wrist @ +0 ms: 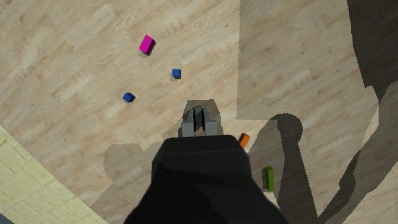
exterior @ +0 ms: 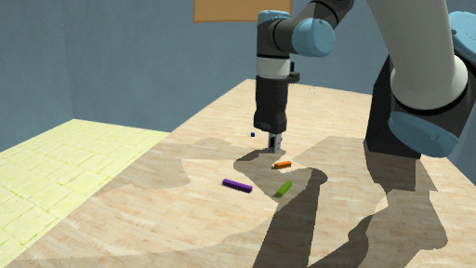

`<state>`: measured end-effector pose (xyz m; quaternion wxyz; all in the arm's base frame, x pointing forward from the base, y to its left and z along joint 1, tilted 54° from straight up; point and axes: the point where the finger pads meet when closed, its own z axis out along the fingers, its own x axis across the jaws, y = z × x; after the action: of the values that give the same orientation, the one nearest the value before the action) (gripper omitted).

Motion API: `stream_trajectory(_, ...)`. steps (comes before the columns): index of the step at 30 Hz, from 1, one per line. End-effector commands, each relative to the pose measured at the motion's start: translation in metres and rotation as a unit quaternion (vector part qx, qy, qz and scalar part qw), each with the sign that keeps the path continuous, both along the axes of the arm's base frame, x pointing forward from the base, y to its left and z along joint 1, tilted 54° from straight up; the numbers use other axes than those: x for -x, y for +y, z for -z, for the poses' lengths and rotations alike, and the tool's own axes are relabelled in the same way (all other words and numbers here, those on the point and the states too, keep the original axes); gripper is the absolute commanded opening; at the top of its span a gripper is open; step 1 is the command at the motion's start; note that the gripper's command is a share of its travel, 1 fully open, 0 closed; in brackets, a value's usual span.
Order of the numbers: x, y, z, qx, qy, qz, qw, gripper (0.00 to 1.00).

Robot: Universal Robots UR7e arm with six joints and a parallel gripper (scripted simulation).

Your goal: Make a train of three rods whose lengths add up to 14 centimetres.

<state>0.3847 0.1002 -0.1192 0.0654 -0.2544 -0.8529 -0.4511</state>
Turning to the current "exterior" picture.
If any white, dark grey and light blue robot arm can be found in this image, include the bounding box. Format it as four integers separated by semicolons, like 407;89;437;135
257;0;476;158

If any lime green rod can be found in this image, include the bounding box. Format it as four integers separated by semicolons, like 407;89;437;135
277;181;292;197

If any orange rod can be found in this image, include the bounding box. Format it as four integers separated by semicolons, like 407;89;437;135
274;161;292;169

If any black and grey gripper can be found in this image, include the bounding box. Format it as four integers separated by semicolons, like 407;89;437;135
253;57;300;153

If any purple rod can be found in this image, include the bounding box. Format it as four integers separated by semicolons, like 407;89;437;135
222;179;253;193

